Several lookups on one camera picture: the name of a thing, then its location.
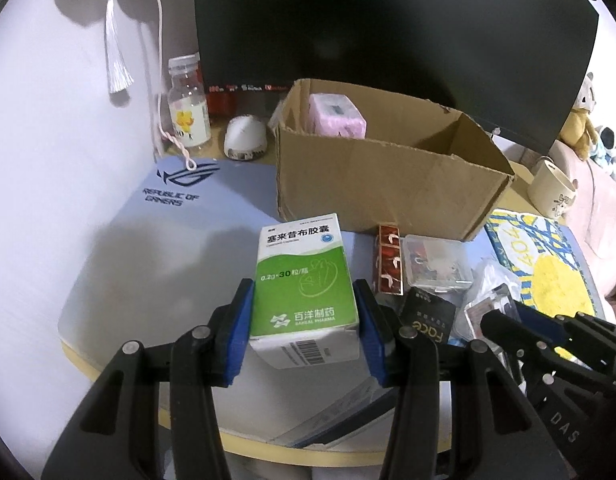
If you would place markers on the pink tissue pack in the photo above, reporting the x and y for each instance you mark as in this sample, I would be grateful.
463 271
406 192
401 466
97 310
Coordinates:
338 115

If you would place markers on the clear box of paper clips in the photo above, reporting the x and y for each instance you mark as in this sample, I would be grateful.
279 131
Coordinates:
435 262

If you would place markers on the cream mug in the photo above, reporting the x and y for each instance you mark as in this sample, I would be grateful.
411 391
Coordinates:
550 190

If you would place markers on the black packet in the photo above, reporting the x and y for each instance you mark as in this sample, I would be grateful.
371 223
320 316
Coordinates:
428 315

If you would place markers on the yellow bear plush toy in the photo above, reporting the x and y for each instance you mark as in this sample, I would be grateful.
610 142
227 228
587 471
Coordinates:
580 120

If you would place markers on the yellow and blue cloth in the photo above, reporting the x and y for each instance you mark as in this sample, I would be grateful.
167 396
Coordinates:
558 270

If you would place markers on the brown cardboard box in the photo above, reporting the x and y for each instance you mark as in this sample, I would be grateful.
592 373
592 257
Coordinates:
378 185

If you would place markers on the red box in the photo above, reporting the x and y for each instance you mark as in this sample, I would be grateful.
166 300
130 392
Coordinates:
221 102

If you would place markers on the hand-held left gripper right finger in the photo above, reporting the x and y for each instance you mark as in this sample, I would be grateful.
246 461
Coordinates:
373 330

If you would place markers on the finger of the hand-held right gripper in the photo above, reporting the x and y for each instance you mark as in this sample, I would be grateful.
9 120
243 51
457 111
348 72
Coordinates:
508 332
593 335

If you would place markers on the pink sofa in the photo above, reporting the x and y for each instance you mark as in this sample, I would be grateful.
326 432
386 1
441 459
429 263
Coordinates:
598 210

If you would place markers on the black and white plush toy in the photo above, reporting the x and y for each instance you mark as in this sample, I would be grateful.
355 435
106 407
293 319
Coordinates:
610 150

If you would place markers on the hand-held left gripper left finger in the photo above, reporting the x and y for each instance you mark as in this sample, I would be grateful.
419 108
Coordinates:
237 330

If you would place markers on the black computer monitor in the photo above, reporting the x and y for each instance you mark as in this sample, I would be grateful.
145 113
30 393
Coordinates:
388 25

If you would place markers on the clear plastic bag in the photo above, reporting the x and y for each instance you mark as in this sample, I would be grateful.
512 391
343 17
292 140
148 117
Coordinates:
488 285

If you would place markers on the red patterned packet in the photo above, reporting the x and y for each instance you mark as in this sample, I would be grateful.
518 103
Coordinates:
388 260

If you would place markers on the green and white medicine box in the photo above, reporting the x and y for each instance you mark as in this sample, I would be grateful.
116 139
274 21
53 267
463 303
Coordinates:
303 280

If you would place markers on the white tassel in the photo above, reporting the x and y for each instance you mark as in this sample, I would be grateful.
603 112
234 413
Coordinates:
117 60

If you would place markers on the clear bottle with yellow label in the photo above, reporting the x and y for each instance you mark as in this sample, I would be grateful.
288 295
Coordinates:
188 115

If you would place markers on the white computer mouse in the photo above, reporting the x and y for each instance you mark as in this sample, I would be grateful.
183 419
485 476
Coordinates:
243 137

